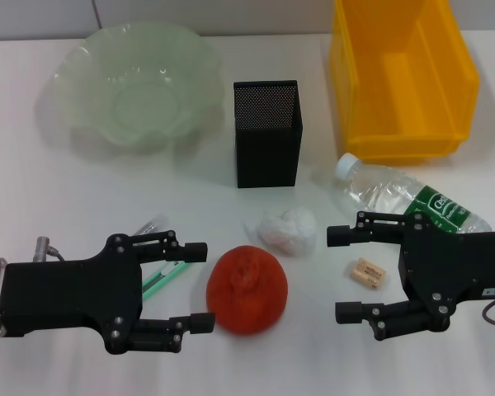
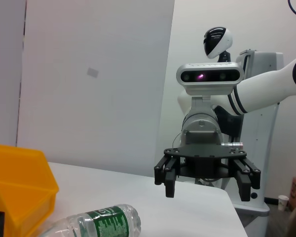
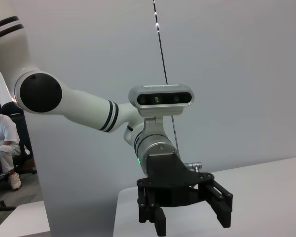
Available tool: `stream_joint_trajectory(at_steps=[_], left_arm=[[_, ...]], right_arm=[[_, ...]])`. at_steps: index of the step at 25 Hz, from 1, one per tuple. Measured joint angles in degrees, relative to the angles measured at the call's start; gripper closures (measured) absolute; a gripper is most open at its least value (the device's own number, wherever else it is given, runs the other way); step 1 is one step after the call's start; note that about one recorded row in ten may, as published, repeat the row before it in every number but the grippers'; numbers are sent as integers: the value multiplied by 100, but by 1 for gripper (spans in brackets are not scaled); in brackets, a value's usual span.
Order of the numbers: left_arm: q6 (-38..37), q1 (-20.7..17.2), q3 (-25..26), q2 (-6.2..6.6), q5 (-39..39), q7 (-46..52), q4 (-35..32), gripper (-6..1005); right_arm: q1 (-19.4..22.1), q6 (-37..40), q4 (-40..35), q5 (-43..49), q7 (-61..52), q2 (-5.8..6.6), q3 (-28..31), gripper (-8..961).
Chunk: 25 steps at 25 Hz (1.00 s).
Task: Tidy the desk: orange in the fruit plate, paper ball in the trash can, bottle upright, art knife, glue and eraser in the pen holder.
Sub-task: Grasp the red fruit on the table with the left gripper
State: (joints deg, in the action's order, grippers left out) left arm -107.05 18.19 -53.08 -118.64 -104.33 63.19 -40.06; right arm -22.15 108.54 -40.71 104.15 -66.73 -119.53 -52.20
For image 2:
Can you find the clear green-label water bottle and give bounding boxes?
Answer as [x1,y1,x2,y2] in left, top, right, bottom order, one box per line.
[39,203,142,237]

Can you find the white paper cup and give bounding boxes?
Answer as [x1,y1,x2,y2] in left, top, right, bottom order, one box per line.
[278,195,289,212]

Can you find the grey tape patch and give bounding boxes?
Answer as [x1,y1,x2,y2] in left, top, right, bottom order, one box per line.
[87,67,100,78]

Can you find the yellow plastic bin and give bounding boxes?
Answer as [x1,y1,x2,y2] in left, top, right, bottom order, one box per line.
[0,143,60,237]

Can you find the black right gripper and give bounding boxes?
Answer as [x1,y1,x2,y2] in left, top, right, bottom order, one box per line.
[153,144,261,202]

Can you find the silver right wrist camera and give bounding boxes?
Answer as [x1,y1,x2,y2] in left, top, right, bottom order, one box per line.
[176,62,242,97]

